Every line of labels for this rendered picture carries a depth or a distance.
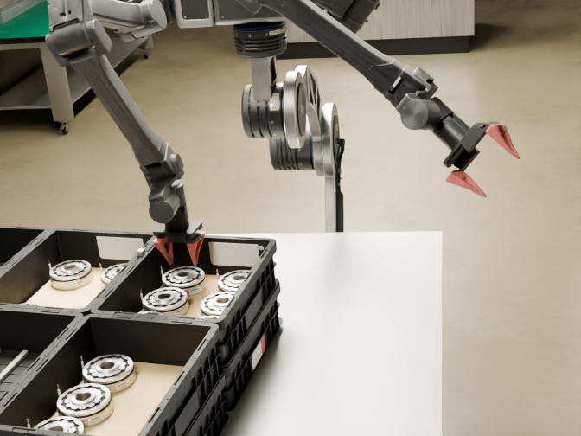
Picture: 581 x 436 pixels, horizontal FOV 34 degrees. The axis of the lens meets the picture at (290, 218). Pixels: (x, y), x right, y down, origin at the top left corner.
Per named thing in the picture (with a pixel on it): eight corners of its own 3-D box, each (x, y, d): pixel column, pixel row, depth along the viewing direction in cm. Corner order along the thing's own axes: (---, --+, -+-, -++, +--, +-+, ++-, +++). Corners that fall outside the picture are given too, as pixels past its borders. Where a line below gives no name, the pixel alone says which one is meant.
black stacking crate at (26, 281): (61, 269, 246) (54, 229, 241) (167, 276, 237) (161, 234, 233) (-24, 349, 211) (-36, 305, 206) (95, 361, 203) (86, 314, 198)
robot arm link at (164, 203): (178, 150, 214) (143, 160, 216) (165, 169, 203) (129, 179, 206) (196, 197, 218) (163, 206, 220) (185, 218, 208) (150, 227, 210)
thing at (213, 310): (212, 291, 218) (212, 289, 217) (252, 296, 214) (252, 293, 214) (193, 312, 209) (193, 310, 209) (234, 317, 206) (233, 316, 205)
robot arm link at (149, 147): (95, 12, 187) (47, 28, 189) (92, 29, 183) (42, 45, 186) (188, 159, 217) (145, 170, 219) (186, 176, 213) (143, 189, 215)
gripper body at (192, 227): (193, 240, 216) (188, 211, 213) (152, 238, 219) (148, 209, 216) (203, 228, 222) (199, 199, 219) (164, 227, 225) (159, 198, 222)
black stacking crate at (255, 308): (169, 276, 237) (162, 234, 233) (281, 283, 229) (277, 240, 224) (97, 361, 203) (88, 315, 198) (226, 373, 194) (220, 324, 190)
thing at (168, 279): (173, 266, 231) (172, 265, 231) (211, 270, 228) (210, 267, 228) (155, 285, 223) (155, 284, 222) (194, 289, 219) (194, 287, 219)
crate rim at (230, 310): (162, 241, 233) (162, 232, 232) (278, 246, 225) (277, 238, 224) (88, 323, 199) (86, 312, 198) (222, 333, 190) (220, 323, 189)
